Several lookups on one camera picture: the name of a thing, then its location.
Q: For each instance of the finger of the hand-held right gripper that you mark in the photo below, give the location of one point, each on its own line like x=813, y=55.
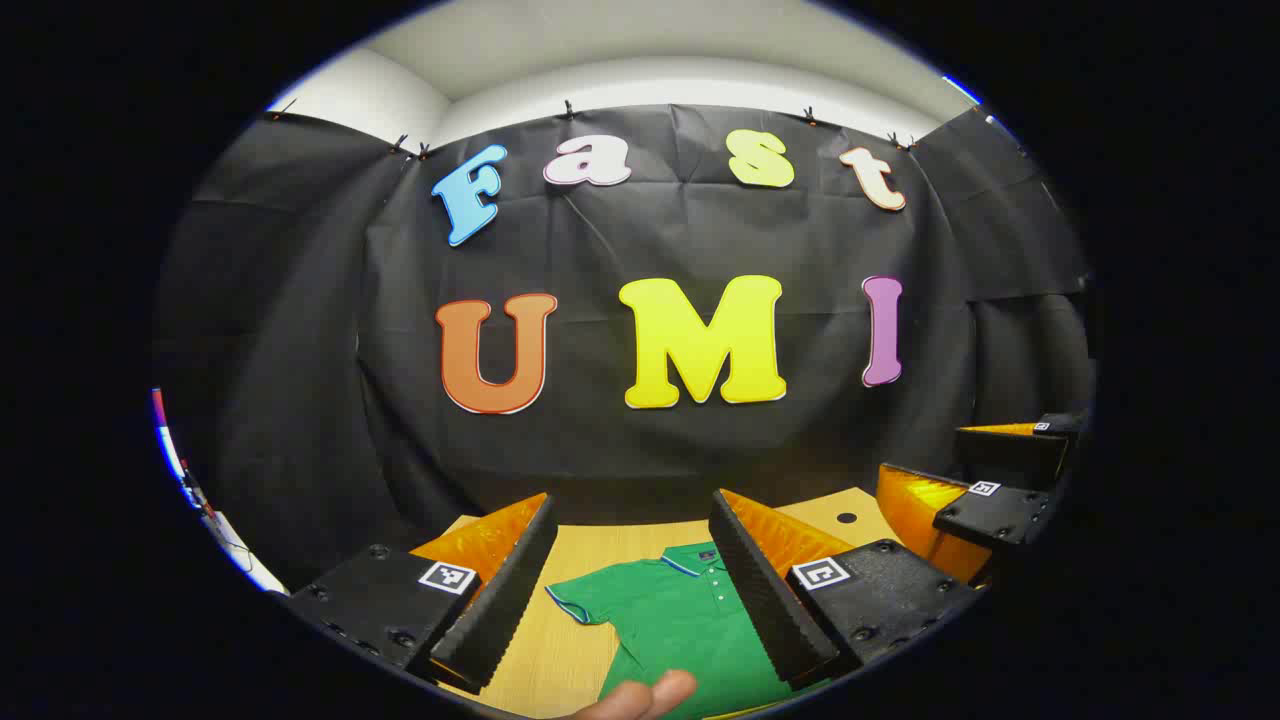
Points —
x=990, y=515
x=1010, y=455

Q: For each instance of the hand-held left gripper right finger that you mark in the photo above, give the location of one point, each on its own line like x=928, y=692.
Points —
x=765, y=600

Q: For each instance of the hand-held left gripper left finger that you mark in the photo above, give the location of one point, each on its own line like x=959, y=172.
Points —
x=500, y=600

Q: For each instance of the green T-shirt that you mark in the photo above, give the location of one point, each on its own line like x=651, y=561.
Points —
x=670, y=620

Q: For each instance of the black backdrop cloth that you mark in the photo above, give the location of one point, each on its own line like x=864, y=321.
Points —
x=600, y=450

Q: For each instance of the white side desk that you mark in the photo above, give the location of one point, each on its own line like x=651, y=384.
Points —
x=245, y=560

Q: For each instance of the bright monitor screen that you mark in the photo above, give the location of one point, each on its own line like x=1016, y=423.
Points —
x=165, y=440

